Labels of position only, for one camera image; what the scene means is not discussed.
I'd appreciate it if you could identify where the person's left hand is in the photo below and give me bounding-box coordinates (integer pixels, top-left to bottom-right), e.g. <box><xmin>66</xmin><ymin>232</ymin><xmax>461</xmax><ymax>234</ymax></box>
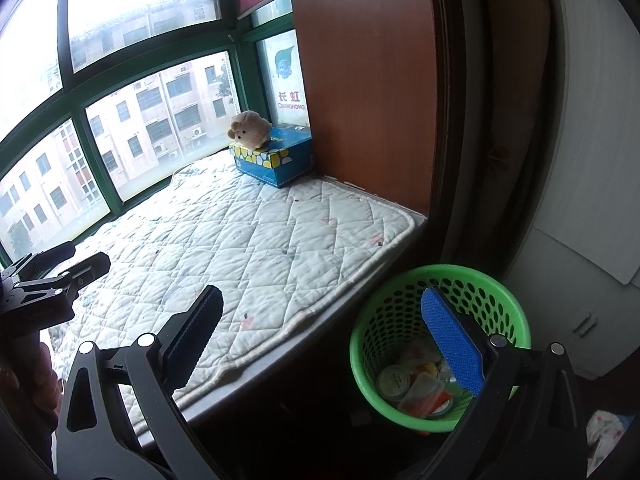
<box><xmin>20</xmin><ymin>341</ymin><xmax>65</xmax><ymax>417</ymax></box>

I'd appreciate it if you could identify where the brown wooden side panel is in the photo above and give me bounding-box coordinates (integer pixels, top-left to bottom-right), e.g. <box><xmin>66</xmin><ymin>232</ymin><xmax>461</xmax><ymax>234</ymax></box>
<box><xmin>285</xmin><ymin>0</ymin><xmax>442</xmax><ymax>217</ymax></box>

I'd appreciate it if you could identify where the green window frame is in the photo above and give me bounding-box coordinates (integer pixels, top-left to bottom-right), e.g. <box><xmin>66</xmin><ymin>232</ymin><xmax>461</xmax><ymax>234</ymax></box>
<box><xmin>0</xmin><ymin>0</ymin><xmax>311</xmax><ymax>267</ymax></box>

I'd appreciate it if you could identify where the green plastic mesh basket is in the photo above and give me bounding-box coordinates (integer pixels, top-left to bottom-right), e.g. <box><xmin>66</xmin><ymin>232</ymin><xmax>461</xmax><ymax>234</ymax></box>
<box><xmin>349</xmin><ymin>263</ymin><xmax>532</xmax><ymax>433</ymax></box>

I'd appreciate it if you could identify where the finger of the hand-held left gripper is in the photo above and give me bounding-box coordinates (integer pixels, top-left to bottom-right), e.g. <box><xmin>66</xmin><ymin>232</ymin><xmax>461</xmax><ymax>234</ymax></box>
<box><xmin>52</xmin><ymin>252</ymin><xmax>112</xmax><ymax>293</ymax></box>
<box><xmin>12</xmin><ymin>241</ymin><xmax>77</xmax><ymax>273</ymax></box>

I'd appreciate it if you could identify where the white quilted mattress pad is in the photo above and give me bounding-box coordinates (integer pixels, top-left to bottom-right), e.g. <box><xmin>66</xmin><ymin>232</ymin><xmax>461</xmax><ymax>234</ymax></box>
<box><xmin>47</xmin><ymin>152</ymin><xmax>418</xmax><ymax>408</ymax></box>

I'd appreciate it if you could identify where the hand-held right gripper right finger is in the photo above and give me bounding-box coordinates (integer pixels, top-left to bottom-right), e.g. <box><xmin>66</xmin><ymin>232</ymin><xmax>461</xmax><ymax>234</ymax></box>
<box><xmin>420</xmin><ymin>286</ymin><xmax>589</xmax><ymax>480</ymax></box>

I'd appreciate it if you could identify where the floral cloth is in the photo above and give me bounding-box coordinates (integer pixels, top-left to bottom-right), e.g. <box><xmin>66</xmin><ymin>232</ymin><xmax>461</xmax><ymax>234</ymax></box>
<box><xmin>585</xmin><ymin>409</ymin><xmax>635</xmax><ymax>478</ymax></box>

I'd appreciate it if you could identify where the clear cup with printed lid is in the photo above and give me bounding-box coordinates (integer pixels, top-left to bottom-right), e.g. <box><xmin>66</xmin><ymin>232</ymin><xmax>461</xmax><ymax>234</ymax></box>
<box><xmin>376</xmin><ymin>365</ymin><xmax>413</xmax><ymax>402</ymax></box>

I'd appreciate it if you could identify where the white cabinet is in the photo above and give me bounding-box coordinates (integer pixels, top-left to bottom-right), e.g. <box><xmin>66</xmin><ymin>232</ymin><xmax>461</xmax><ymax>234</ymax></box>
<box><xmin>500</xmin><ymin>220</ymin><xmax>640</xmax><ymax>382</ymax></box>

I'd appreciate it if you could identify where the window sticker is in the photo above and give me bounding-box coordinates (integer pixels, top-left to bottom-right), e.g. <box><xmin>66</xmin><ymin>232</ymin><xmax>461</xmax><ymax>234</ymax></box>
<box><xmin>262</xmin><ymin>30</ymin><xmax>309</xmax><ymax>127</ymax></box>

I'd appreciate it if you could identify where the small orange wrapper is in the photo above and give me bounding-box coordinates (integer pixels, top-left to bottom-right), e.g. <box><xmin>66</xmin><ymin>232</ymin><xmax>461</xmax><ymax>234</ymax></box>
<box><xmin>425</xmin><ymin>392</ymin><xmax>457</xmax><ymax>418</ymax></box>

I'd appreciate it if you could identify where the blue tissue box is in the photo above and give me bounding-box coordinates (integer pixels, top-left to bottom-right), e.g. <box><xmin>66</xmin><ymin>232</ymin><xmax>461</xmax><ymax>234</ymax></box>
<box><xmin>229</xmin><ymin>127</ymin><xmax>315</xmax><ymax>190</ymax></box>

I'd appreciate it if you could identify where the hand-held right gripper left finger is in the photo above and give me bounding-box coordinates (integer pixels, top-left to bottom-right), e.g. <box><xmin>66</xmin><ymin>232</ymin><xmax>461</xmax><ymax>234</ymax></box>
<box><xmin>52</xmin><ymin>284</ymin><xmax>226</xmax><ymax>480</ymax></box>

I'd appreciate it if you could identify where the clear plastic container white rim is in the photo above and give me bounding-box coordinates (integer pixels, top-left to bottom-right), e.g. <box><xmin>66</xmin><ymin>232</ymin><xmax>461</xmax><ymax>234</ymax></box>
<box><xmin>397</xmin><ymin>375</ymin><xmax>446</xmax><ymax>418</ymax></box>

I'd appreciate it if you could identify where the beige apartment building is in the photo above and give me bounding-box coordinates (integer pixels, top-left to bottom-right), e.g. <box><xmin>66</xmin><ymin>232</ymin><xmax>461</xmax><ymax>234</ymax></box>
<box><xmin>0</xmin><ymin>50</ymin><xmax>242</xmax><ymax>257</ymax></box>

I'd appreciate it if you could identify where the beige plush toy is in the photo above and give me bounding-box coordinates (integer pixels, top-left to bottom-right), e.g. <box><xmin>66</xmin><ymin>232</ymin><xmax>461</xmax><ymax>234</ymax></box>
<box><xmin>227</xmin><ymin>111</ymin><xmax>273</xmax><ymax>151</ymax></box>

